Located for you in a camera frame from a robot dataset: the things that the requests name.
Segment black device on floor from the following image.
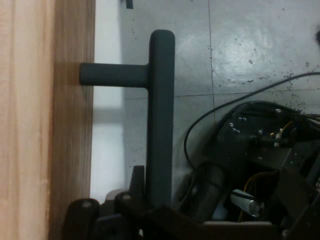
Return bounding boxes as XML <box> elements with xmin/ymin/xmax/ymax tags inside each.
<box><xmin>174</xmin><ymin>99</ymin><xmax>320</xmax><ymax>240</ymax></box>

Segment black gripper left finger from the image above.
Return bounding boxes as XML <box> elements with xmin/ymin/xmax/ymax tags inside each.
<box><xmin>61</xmin><ymin>164</ymin><xmax>151</xmax><ymax>240</ymax></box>

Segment black table edge clip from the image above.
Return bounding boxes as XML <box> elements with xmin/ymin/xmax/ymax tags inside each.
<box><xmin>119</xmin><ymin>0</ymin><xmax>135</xmax><ymax>11</ymax></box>

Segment wooden door panel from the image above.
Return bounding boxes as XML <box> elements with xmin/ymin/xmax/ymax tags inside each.
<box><xmin>0</xmin><ymin>0</ymin><xmax>97</xmax><ymax>240</ymax></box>

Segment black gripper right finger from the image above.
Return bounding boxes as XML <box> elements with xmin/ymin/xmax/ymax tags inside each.
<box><xmin>149</xmin><ymin>203</ymin><xmax>274</xmax><ymax>240</ymax></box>

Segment black drawer handle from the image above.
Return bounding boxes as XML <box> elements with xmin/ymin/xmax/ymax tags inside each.
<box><xmin>79</xmin><ymin>29</ymin><xmax>177</xmax><ymax>214</ymax></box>

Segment thin black floor cable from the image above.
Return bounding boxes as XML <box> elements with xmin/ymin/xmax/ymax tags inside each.
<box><xmin>183</xmin><ymin>71</ymin><xmax>320</xmax><ymax>173</ymax></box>

